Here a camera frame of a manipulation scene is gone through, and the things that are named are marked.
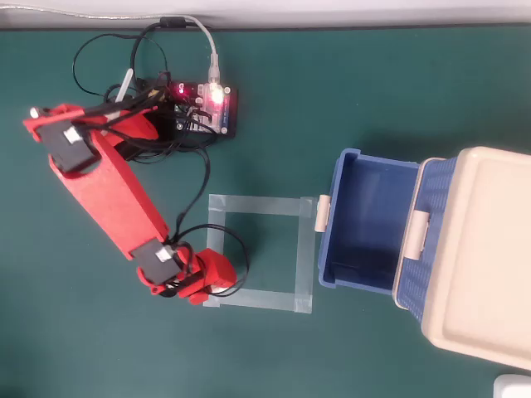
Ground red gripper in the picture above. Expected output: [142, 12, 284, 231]
[177, 248, 238, 308]

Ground blue drawer with beige handle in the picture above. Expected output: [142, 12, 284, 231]
[314, 148, 421, 296]
[391, 156, 460, 329]

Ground beige drawer cabinet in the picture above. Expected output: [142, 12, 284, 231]
[419, 145, 531, 372]

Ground black controller board with LED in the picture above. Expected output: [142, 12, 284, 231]
[157, 80, 240, 139]

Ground white box corner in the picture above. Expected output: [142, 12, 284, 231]
[492, 374, 531, 398]

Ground black motor cable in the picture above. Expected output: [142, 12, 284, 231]
[165, 140, 251, 298]

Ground white flat ribbon cable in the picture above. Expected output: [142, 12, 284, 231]
[114, 69, 134, 104]

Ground grey USB cable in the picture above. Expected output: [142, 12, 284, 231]
[0, 2, 222, 85]

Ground black cable with ferrite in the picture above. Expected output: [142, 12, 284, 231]
[71, 15, 200, 104]

